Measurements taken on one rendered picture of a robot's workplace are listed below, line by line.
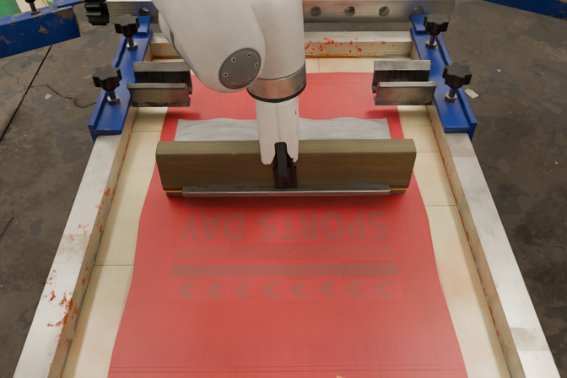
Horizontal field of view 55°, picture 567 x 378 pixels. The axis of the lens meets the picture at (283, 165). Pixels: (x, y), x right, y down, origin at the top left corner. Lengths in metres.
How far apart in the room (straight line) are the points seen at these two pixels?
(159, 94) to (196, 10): 0.46
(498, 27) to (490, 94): 0.63
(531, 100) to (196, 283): 2.25
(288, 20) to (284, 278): 0.33
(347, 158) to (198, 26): 0.33
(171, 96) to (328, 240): 0.37
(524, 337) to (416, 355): 0.12
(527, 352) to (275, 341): 0.28
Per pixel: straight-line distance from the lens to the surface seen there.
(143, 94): 0.94
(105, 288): 0.75
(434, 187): 0.85
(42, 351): 0.68
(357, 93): 1.01
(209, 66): 0.51
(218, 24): 0.49
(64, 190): 2.28
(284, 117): 0.65
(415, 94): 0.94
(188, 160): 0.75
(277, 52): 0.60
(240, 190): 0.77
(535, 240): 2.15
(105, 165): 0.84
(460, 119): 0.91
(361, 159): 0.75
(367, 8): 1.12
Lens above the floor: 1.56
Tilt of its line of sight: 45 degrees down
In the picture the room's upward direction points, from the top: straight up
